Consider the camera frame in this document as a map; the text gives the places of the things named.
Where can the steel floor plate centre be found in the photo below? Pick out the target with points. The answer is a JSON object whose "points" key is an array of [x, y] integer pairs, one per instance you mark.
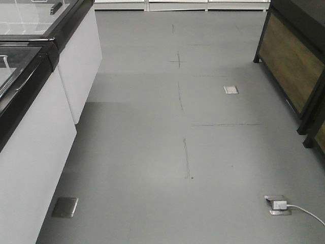
{"points": [[231, 89]]}

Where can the steel floor plate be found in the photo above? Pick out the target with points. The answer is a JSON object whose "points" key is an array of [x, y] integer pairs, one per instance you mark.
{"points": [[231, 89], [65, 207]]}

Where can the near white chest freezer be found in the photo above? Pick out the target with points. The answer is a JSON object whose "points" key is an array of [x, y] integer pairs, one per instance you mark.
{"points": [[37, 133]]}

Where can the white chest freezer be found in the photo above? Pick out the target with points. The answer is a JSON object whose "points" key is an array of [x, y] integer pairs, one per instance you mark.
{"points": [[72, 27], [37, 133]]}

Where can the steel floor plate left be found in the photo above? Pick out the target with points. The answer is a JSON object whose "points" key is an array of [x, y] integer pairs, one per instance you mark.
{"points": [[65, 207]]}

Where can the white shelf base far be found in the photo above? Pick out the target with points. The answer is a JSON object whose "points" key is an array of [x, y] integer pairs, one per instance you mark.
{"points": [[185, 5]]}

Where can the open floor socket box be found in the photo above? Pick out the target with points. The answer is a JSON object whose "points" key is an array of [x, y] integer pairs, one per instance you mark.
{"points": [[269, 198]]}

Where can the far white chest freezer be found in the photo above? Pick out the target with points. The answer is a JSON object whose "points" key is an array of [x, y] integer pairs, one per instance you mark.
{"points": [[72, 27]]}

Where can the white power adapter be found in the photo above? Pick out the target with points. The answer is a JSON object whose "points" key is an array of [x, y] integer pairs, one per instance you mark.
{"points": [[279, 204]]}

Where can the wooden black-framed display stand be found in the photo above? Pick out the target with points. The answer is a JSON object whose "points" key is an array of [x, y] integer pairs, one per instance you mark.
{"points": [[291, 47]]}

